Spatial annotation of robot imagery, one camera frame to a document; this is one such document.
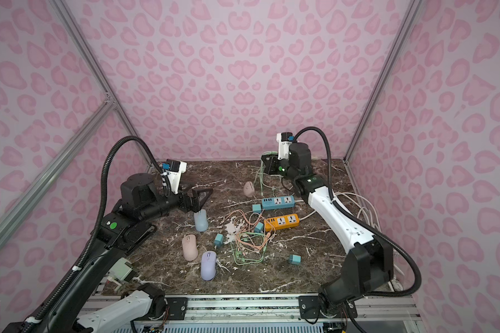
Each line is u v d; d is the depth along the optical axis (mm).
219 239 863
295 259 806
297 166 589
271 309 748
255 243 881
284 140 666
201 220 936
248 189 957
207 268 811
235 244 879
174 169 544
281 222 924
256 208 984
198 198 571
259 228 900
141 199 459
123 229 441
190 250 855
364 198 1036
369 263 414
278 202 989
